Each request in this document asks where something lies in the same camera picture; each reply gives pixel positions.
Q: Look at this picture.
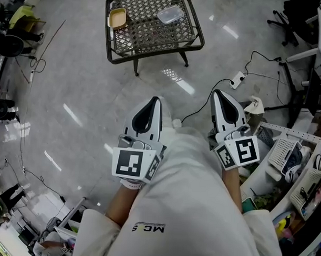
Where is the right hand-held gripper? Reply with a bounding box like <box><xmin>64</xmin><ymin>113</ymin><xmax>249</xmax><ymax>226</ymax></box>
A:
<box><xmin>209</xmin><ymin>89</ymin><xmax>262</xmax><ymax>172</ymax></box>

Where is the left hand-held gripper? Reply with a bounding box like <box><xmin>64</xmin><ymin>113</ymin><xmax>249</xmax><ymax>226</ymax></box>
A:
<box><xmin>111</xmin><ymin>94</ymin><xmax>169</xmax><ymax>185</ymax></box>

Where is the person's left forearm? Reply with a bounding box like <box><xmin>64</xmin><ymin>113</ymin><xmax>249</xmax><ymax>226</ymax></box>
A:
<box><xmin>104</xmin><ymin>183</ymin><xmax>143</xmax><ymax>228</ymax></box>

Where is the person's right forearm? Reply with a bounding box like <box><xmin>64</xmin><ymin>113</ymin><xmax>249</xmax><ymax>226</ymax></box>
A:
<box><xmin>220</xmin><ymin>165</ymin><xmax>246</xmax><ymax>215</ymax></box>

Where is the yellow rectangular dish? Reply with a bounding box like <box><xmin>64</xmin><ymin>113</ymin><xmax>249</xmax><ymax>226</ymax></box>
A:
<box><xmin>108</xmin><ymin>6</ymin><xmax>128</xmax><ymax>30</ymax></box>

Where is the white paper bag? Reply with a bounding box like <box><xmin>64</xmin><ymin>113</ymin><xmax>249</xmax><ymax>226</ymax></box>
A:
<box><xmin>244</xmin><ymin>95</ymin><xmax>266</xmax><ymax>115</ymax></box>

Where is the white wristband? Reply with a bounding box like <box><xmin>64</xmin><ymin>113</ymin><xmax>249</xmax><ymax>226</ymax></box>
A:
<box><xmin>120</xmin><ymin>177</ymin><xmax>145</xmax><ymax>190</ymax></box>

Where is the white perforated basket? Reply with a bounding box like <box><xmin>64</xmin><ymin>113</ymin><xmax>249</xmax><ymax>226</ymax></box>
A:
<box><xmin>289</xmin><ymin>166</ymin><xmax>321</xmax><ymax>222</ymax></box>
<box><xmin>267</xmin><ymin>137</ymin><xmax>304</xmax><ymax>175</ymax></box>

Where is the white perforated metal shelf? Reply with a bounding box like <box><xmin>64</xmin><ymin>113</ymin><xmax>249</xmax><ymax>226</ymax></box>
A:
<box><xmin>237</xmin><ymin>120</ymin><xmax>321</xmax><ymax>256</ymax></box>

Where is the black stand base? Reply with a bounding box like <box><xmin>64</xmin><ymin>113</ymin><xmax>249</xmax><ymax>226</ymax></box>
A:
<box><xmin>263</xmin><ymin>60</ymin><xmax>315</xmax><ymax>130</ymax></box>

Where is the white black sneaker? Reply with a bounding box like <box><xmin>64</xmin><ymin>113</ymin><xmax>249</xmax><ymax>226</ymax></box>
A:
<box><xmin>284</xmin><ymin>144</ymin><xmax>312</xmax><ymax>183</ymax></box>

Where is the person's white shirt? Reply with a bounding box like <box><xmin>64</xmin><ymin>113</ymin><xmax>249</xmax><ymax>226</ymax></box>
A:
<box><xmin>77</xmin><ymin>122</ymin><xmax>289</xmax><ymax>256</ymax></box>

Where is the teal box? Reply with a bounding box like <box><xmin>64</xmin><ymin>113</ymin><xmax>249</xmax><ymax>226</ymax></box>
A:
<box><xmin>242</xmin><ymin>197</ymin><xmax>257</xmax><ymax>215</ymax></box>

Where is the dark wicker table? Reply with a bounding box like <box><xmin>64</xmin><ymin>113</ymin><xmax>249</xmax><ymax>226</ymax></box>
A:
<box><xmin>103</xmin><ymin>0</ymin><xmax>207</xmax><ymax>79</ymax></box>

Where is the black office chair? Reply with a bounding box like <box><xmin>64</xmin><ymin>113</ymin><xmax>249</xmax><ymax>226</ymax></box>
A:
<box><xmin>266</xmin><ymin>0</ymin><xmax>321</xmax><ymax>48</ymax></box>

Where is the black round fan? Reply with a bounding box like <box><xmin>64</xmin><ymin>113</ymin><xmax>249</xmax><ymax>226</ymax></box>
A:
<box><xmin>0</xmin><ymin>34</ymin><xmax>24</xmax><ymax>58</ymax></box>

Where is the yellow-green chair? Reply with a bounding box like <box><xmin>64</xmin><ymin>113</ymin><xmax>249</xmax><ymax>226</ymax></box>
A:
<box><xmin>8</xmin><ymin>4</ymin><xmax>47</xmax><ymax>34</ymax></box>

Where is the black power cable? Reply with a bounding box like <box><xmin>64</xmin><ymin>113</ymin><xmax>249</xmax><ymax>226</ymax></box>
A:
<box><xmin>27</xmin><ymin>54</ymin><xmax>47</xmax><ymax>74</ymax></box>
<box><xmin>242</xmin><ymin>50</ymin><xmax>283</xmax><ymax>79</ymax></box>
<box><xmin>180</xmin><ymin>77</ymin><xmax>234</xmax><ymax>126</ymax></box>

